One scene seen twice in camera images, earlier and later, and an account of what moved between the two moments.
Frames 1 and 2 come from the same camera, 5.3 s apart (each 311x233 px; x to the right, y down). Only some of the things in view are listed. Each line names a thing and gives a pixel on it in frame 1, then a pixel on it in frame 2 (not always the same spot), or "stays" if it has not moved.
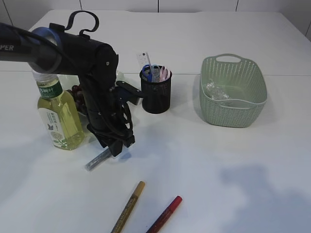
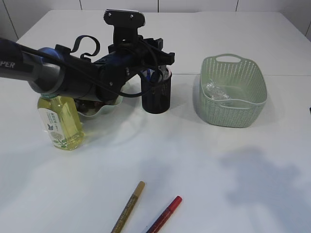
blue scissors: x=147 y=71 stays
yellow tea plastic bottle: x=60 y=112 stays
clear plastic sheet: x=214 y=92 stays
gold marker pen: x=123 y=217 stays
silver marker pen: x=97 y=159 -> x=164 y=71
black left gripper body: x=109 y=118 -> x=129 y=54
